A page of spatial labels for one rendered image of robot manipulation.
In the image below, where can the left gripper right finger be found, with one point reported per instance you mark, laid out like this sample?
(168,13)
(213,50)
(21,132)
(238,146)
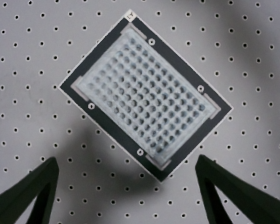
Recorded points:
(258,206)

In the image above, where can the clear well plate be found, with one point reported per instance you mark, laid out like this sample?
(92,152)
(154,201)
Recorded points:
(128,105)

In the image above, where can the black rectangular plate holder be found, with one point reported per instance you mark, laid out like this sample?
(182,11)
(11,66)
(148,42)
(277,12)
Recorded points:
(133,21)

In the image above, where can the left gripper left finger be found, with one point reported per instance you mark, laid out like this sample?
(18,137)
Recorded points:
(40,183)

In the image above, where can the grey flat base plate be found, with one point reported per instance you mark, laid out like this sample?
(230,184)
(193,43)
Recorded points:
(233,44)

